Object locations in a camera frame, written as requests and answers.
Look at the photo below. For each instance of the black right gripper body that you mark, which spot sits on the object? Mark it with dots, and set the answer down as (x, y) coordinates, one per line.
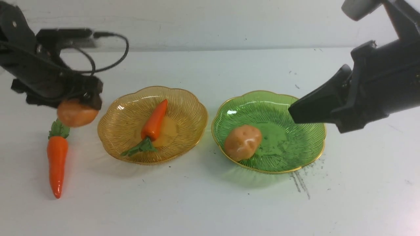
(384, 80)

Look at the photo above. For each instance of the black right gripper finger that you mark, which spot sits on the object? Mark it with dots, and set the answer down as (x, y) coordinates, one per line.
(318, 105)

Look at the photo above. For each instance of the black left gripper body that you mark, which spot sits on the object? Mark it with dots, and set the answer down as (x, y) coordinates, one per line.
(46, 83)

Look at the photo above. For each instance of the toy potato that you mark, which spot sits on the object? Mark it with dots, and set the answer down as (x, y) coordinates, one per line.
(242, 142)
(73, 114)

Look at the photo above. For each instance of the toy carrot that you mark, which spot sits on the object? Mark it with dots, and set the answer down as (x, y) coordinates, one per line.
(57, 150)
(150, 130)

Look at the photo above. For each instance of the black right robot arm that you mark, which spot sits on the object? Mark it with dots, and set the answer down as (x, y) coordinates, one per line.
(404, 18)

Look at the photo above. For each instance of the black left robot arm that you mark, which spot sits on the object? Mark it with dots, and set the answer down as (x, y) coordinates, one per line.
(15, 30)

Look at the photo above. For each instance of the green ribbed plastic plate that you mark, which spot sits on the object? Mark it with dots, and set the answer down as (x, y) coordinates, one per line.
(285, 146)

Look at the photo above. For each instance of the amber ribbed plastic plate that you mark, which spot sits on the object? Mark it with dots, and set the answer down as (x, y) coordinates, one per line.
(182, 127)

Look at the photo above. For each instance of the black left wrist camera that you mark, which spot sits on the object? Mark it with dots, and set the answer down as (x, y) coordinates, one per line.
(61, 38)

